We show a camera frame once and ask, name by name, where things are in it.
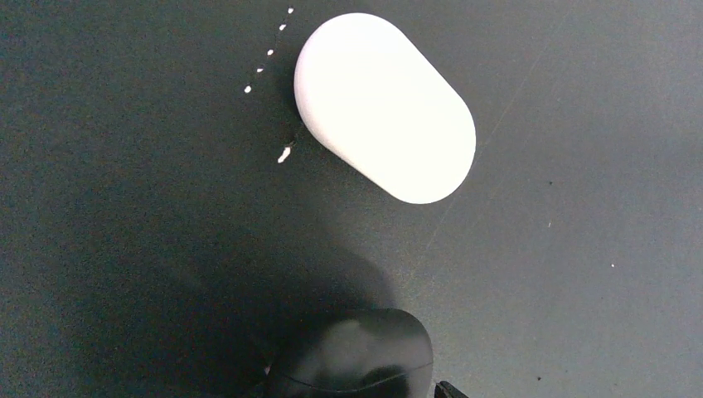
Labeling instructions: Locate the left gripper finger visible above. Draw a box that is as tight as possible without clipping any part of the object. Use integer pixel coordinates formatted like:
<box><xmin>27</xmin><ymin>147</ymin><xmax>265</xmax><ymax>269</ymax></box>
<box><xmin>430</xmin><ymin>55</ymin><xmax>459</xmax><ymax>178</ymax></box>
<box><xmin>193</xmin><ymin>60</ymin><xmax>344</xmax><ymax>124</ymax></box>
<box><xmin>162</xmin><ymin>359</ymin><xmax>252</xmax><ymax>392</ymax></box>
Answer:
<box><xmin>434</xmin><ymin>381</ymin><xmax>468</xmax><ymax>398</ymax></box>

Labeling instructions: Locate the white earbud charging case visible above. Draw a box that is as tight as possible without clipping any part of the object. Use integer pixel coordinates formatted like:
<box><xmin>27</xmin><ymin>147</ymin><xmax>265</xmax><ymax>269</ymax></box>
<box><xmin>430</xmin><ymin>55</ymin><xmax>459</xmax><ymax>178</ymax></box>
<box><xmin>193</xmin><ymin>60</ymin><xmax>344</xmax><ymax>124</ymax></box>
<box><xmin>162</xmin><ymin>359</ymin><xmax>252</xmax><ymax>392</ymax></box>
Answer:
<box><xmin>293</xmin><ymin>12</ymin><xmax>476</xmax><ymax>204</ymax></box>

